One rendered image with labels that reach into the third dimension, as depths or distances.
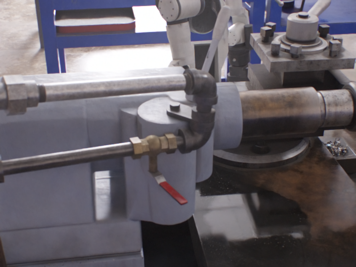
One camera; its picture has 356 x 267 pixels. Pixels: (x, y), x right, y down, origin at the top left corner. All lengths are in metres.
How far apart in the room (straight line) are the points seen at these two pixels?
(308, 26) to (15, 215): 0.64
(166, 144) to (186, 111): 0.06
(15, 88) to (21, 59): 3.74
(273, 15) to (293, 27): 1.69
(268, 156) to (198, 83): 0.42
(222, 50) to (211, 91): 1.20
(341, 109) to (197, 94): 0.32
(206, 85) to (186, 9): 0.93
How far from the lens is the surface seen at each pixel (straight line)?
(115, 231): 0.86
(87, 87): 0.66
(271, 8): 2.78
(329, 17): 3.00
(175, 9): 1.61
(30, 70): 4.14
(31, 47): 4.61
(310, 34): 1.11
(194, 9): 1.67
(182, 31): 1.67
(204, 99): 0.73
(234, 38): 2.14
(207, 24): 1.93
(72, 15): 2.99
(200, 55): 1.96
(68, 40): 2.68
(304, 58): 1.07
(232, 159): 1.09
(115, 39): 2.68
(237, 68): 2.22
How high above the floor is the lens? 1.51
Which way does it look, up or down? 29 degrees down
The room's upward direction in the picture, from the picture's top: straight up
